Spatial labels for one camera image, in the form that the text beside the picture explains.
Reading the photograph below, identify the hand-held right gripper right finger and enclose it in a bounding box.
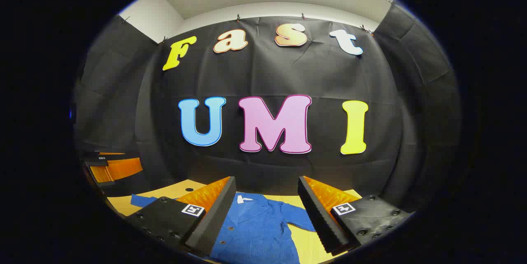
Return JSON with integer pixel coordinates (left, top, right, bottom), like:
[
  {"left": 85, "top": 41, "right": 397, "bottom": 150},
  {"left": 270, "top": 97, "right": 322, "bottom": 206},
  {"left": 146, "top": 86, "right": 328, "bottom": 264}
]
[{"left": 297, "top": 176, "right": 414, "bottom": 256}]

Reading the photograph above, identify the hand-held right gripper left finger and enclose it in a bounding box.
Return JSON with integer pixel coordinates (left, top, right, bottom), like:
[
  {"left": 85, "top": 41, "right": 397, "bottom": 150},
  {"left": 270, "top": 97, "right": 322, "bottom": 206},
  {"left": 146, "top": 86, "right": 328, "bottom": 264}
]
[{"left": 124, "top": 176, "right": 237, "bottom": 257}]

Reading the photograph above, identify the blue corduroy shirt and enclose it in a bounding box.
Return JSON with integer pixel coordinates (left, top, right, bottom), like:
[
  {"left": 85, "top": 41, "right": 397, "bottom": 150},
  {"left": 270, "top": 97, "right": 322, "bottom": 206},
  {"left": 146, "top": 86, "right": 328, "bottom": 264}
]
[{"left": 131, "top": 192, "right": 317, "bottom": 264}]

